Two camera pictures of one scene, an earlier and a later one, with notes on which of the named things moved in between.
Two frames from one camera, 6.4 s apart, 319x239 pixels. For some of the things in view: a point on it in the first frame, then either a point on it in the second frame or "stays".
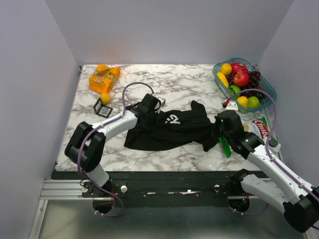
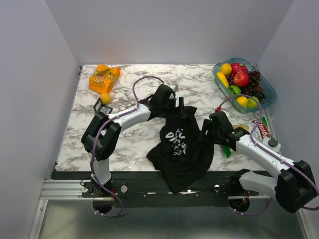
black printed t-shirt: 189,127 -> 185,159
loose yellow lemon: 105,98 stays
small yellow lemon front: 242,100 stays
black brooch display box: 102,109 stays
